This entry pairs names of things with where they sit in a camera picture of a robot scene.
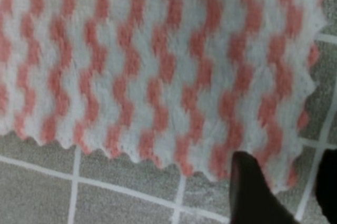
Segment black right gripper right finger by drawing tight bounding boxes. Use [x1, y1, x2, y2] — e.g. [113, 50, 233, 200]
[315, 149, 336, 223]

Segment pink white wavy towel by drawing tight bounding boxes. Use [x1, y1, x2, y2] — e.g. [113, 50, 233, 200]
[0, 0, 333, 193]

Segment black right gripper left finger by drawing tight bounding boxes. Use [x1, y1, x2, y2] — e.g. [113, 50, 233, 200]
[229, 151, 298, 224]

